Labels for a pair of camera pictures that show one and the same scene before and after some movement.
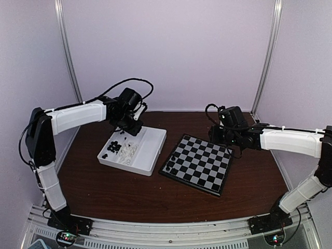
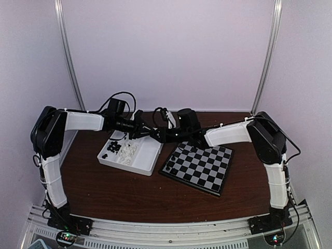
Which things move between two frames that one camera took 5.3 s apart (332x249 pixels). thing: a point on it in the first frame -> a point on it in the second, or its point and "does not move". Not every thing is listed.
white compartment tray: (140, 153) does not move
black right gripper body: (219, 138) -> (165, 137)
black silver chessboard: (202, 164) does not move
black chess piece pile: (114, 146) does not move
